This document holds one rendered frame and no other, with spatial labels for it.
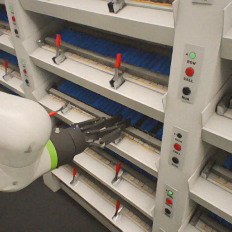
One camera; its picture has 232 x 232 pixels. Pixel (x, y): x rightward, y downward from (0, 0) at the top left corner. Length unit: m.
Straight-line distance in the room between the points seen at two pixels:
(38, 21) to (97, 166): 0.58
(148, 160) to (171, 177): 0.09
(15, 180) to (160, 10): 0.47
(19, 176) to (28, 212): 0.85
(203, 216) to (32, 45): 0.82
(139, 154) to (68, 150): 0.24
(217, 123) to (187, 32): 0.20
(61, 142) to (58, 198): 0.82
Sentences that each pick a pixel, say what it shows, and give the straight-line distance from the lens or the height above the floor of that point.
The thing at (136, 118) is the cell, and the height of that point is 0.60.
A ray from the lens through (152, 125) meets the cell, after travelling 0.83.
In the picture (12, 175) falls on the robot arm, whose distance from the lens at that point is 0.56.
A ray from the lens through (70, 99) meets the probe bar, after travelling 1.02.
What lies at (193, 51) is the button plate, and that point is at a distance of 0.55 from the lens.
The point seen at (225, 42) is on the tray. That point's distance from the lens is 0.53.
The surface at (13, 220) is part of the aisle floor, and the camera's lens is 1.40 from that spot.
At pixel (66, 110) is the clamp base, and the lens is 1.00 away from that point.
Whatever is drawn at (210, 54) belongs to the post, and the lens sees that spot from 0.54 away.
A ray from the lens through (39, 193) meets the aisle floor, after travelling 1.47.
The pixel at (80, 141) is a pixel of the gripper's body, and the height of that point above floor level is 0.65.
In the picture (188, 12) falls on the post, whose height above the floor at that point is 0.96.
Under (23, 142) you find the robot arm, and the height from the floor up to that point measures 0.78.
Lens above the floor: 1.06
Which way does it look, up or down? 33 degrees down
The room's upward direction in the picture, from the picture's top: straight up
